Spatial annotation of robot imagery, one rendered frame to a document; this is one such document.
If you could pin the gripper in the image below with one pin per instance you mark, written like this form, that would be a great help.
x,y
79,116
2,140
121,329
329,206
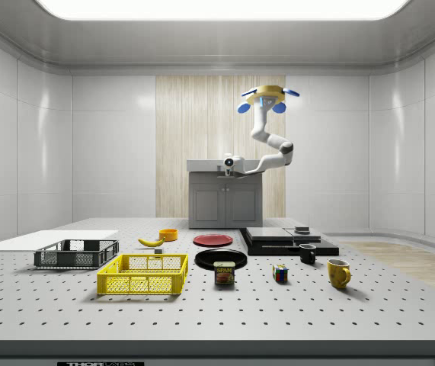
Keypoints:
x,y
229,173

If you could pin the white drawer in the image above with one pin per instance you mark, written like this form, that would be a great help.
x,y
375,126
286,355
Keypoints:
x,y
202,165

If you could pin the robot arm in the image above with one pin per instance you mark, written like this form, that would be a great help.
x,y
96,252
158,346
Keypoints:
x,y
274,139

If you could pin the white cabinet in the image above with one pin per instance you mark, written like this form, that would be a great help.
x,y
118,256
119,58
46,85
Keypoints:
x,y
224,206

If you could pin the red plate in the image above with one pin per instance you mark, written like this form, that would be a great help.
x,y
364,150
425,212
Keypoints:
x,y
212,240

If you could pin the black stove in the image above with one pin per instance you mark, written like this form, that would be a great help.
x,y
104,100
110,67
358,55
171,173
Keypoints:
x,y
278,240

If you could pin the black plate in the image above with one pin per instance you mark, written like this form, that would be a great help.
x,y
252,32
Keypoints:
x,y
209,257

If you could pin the yellow bowl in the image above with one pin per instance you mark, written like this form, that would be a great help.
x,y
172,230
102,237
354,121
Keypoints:
x,y
168,235

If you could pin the flat-sided can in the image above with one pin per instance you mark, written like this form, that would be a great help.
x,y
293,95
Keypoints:
x,y
224,273

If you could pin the banana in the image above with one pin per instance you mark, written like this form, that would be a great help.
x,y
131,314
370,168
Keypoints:
x,y
150,242

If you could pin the black mug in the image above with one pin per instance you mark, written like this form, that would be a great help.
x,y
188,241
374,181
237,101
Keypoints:
x,y
307,254

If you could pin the puzzle cube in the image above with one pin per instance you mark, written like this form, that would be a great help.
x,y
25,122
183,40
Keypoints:
x,y
280,273

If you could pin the yellow basket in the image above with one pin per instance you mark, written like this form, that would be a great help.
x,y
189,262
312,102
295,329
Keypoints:
x,y
133,284

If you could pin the yellow mug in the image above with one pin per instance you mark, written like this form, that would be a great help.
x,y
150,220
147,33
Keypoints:
x,y
337,274

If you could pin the dark grey basket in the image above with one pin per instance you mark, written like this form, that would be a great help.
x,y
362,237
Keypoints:
x,y
53,259

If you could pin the white board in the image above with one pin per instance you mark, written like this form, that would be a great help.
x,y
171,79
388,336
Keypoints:
x,y
30,239

